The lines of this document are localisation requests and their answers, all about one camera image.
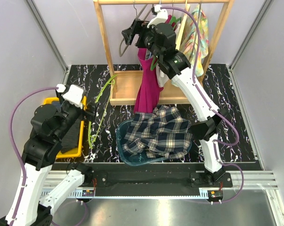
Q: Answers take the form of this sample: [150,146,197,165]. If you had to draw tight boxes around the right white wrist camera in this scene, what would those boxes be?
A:
[147,5,168,28]

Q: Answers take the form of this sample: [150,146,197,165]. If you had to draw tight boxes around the dark green hanger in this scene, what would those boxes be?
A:
[151,15,182,70]

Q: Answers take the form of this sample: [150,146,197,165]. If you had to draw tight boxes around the cream wooden hanger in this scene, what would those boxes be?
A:
[176,13,187,50]

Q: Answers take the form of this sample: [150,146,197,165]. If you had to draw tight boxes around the teal transparent plastic basin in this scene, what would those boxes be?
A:
[115,117,193,167]

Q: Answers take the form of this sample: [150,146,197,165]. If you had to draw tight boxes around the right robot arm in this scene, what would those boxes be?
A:
[122,19,226,187]

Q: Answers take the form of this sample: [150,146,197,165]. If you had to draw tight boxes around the magenta dress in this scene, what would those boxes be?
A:
[134,48,163,113]

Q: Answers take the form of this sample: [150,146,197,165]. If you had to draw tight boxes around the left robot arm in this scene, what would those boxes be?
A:
[0,101,97,226]

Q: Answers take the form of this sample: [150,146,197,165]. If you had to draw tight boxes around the white garment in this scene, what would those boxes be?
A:
[155,65,169,88]

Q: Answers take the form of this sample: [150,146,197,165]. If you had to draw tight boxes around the colourful floral shirt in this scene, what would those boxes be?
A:
[179,6,209,77]

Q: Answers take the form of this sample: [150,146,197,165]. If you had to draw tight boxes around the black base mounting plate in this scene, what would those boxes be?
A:
[87,163,233,198]

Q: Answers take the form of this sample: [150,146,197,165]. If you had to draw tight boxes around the wooden clothes rack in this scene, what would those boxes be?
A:
[94,0,234,105]

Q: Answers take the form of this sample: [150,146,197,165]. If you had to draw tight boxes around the yellow plastic tray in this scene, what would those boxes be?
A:
[43,95,87,160]

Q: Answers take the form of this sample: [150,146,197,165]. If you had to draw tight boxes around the navy plaid skirt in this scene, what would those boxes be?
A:
[122,105,193,159]

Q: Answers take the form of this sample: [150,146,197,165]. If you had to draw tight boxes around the dark grey striped cloth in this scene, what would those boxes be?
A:
[60,119,81,154]

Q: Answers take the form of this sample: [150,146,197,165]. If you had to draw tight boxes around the lime green hanger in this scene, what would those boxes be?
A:
[87,73,119,149]

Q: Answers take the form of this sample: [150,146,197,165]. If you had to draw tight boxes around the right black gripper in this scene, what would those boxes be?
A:
[121,18,162,60]

